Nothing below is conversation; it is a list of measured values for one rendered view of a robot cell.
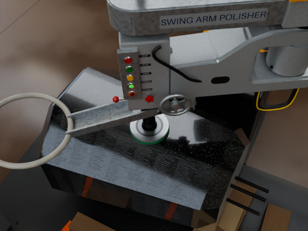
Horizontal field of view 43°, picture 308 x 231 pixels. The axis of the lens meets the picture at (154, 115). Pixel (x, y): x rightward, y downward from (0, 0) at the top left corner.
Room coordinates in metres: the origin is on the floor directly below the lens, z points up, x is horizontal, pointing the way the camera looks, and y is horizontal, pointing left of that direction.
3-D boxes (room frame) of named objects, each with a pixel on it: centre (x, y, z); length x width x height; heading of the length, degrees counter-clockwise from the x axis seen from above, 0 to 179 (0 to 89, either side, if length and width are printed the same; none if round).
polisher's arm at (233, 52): (1.26, -0.37, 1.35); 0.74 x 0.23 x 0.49; 93
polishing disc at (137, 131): (1.25, 0.03, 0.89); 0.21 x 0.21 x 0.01
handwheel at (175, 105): (1.14, -0.10, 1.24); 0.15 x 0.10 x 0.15; 93
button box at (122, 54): (1.14, 0.09, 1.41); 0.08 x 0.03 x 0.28; 93
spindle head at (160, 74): (1.26, -0.05, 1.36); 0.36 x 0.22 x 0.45; 93
